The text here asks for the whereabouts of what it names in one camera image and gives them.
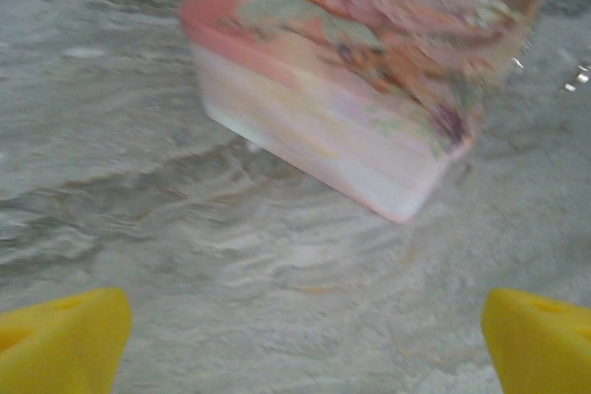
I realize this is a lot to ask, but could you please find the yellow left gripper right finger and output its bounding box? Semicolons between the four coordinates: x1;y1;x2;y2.
480;287;591;394

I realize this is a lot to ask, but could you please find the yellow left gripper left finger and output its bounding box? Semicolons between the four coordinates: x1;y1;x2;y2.
0;287;133;394

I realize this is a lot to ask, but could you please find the pink floral box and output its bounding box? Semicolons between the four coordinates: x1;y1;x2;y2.
178;0;562;225

